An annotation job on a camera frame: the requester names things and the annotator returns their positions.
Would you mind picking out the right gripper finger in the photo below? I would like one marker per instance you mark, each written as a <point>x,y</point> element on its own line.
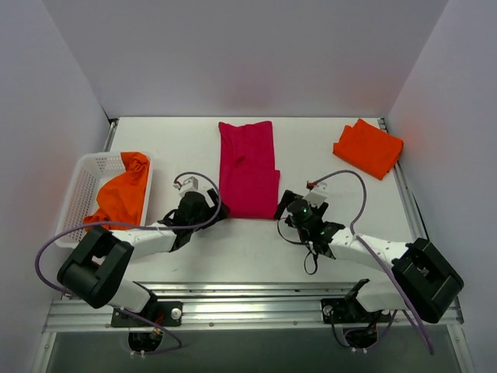
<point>288,198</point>
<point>320,211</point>

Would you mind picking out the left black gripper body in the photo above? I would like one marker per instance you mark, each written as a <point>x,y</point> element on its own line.
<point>210,203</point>

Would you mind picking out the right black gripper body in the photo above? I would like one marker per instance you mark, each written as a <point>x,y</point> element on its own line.
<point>287,200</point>

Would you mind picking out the magenta t shirt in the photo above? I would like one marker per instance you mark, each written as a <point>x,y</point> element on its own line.
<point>248,180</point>

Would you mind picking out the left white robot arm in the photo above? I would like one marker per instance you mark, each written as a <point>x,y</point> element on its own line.
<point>95,269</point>

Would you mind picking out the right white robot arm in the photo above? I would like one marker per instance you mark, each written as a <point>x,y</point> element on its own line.
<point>420,277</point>

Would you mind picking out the crumpled orange t shirt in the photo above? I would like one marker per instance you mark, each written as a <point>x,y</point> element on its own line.
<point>122,198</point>

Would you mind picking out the folded orange t shirt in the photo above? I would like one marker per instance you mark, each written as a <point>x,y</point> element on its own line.
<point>368,148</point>

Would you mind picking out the white plastic basket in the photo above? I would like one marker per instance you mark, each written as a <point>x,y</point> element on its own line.
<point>91,173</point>

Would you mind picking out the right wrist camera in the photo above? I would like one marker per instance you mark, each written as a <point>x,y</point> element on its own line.
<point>317,194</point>

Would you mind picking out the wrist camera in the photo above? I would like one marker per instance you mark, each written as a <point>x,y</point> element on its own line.
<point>187,185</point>
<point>317,194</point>

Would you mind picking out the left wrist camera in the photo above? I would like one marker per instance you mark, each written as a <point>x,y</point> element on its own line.
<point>187,185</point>

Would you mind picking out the aluminium rail frame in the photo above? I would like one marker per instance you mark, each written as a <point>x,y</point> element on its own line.
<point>237,294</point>

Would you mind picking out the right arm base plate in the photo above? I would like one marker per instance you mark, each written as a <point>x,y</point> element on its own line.
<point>341,311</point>

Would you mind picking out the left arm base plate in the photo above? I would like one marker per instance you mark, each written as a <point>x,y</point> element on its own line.
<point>164,313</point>

